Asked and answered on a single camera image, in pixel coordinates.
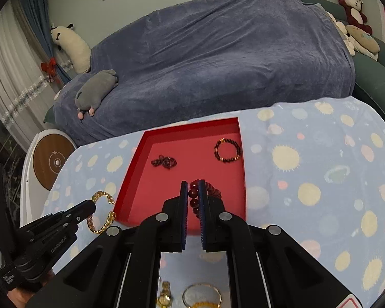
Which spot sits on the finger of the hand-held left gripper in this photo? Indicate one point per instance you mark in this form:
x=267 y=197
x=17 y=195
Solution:
x=78 y=208
x=72 y=225

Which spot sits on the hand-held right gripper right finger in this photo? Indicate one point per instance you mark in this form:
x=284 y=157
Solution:
x=204 y=221

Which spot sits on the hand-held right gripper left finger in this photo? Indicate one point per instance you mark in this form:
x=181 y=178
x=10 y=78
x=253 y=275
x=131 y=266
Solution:
x=184 y=218

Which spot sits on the clear pink bangle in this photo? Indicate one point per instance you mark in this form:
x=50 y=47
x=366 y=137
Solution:
x=199 y=285

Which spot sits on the red shallow box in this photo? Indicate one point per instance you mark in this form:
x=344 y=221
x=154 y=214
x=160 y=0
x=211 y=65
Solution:
x=179 y=147

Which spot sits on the gold wristwatch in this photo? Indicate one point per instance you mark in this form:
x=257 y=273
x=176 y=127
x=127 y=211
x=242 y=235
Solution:
x=164 y=300

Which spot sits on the person's left hand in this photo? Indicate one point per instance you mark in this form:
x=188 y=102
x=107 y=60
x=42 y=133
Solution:
x=18 y=298

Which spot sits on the white appliance with wooden disc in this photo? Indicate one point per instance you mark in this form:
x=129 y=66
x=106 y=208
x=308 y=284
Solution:
x=51 y=163

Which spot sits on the green cushion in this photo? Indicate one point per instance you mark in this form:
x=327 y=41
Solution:
x=49 y=115

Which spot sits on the light blue spotted tablecloth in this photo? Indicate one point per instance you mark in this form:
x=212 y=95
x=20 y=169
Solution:
x=308 y=166

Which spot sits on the grey plush hamster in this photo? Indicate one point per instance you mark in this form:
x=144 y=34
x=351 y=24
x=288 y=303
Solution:
x=96 y=86

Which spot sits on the red ribbon bow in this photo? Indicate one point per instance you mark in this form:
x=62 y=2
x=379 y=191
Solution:
x=49 y=67

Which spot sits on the white sheer curtain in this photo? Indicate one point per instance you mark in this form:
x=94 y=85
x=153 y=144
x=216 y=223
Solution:
x=9 y=70

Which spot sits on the white alpaca plush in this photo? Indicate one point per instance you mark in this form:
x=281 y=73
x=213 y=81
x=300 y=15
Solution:
x=75 y=48

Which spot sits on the white red-edged card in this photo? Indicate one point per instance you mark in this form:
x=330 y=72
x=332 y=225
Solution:
x=348 y=302

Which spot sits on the blue-grey blanket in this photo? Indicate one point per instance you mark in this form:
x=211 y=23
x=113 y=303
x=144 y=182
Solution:
x=211 y=54

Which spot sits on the blue curtain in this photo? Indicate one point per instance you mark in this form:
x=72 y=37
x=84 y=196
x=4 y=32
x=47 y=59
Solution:
x=38 y=12

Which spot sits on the green sofa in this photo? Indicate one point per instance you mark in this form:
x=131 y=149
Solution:
x=378 y=80

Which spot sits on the white plush toy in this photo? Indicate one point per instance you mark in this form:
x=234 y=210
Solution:
x=340 y=25

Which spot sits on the cream plush pillow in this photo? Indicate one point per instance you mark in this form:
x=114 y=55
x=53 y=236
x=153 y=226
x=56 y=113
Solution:
x=362 y=38

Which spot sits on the red monkey plush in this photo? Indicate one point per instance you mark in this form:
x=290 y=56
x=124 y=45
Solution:
x=353 y=19

